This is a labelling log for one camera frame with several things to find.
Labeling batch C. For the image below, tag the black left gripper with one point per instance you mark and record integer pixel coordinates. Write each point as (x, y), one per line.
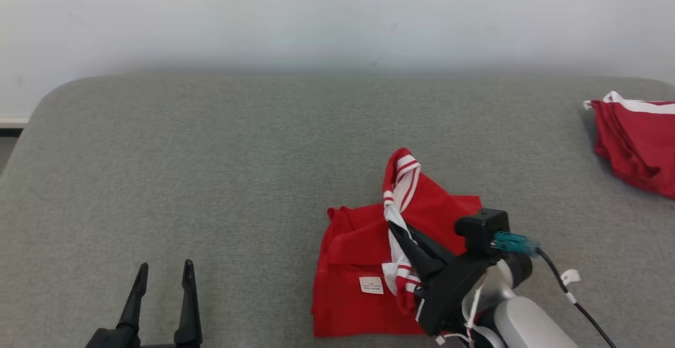
(116, 340)

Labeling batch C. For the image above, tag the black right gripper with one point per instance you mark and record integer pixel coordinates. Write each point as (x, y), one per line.
(453, 290)

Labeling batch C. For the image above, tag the red basketball jersey white sleeves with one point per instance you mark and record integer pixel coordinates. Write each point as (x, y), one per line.
(353, 263)

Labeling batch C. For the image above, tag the red shorts white trim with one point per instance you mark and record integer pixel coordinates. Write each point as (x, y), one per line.
(638, 142)

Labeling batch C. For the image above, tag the white wall baseboard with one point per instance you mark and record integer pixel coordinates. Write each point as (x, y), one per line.
(13, 122)

